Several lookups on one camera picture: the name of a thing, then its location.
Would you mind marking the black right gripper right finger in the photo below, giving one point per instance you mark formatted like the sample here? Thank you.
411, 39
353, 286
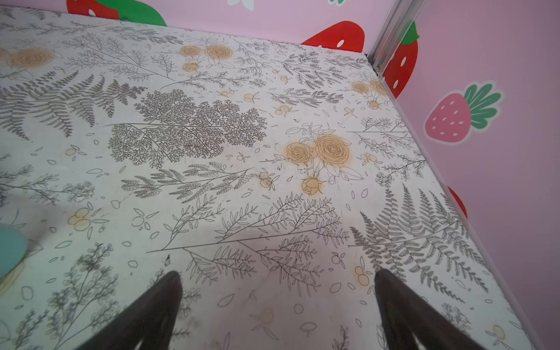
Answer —
408, 319

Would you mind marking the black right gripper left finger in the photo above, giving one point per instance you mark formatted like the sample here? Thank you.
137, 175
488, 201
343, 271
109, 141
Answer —
148, 323

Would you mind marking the teal hourglass far right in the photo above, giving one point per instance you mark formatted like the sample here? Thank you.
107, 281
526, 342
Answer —
13, 246

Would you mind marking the silver corner frame post right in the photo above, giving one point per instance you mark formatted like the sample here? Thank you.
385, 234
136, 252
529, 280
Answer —
402, 14

